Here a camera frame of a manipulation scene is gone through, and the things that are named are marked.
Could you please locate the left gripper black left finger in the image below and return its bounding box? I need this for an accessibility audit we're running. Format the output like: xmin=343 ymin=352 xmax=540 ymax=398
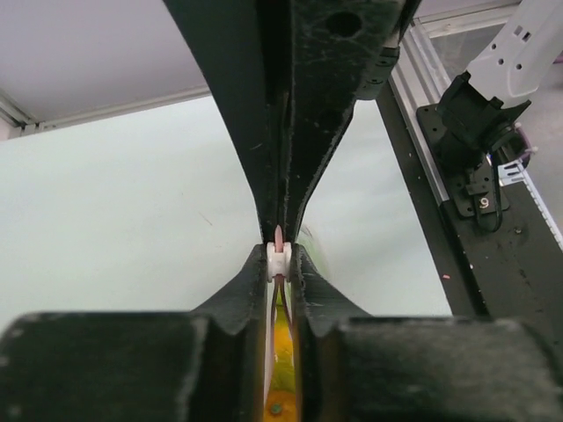
xmin=1 ymin=245 xmax=267 ymax=421

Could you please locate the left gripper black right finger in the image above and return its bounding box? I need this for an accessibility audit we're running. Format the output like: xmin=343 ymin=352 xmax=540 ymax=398
xmin=289 ymin=245 xmax=562 ymax=421

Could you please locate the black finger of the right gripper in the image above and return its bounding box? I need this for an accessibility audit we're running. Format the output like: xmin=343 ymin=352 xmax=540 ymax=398
xmin=281 ymin=1 xmax=418 ymax=242
xmin=165 ymin=1 xmax=289 ymax=242

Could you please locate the yellow green mango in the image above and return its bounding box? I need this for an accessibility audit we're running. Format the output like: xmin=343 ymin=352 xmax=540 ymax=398
xmin=263 ymin=280 xmax=303 ymax=422

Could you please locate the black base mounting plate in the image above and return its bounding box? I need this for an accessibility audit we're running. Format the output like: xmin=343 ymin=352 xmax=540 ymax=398
xmin=377 ymin=83 xmax=562 ymax=357

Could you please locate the aluminium frame rail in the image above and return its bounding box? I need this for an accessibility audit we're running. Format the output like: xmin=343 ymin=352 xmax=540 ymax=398
xmin=390 ymin=1 xmax=518 ymax=203

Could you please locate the white slotted cable duct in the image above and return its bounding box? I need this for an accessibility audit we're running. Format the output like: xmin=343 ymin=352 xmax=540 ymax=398
xmin=499 ymin=161 xmax=562 ymax=249

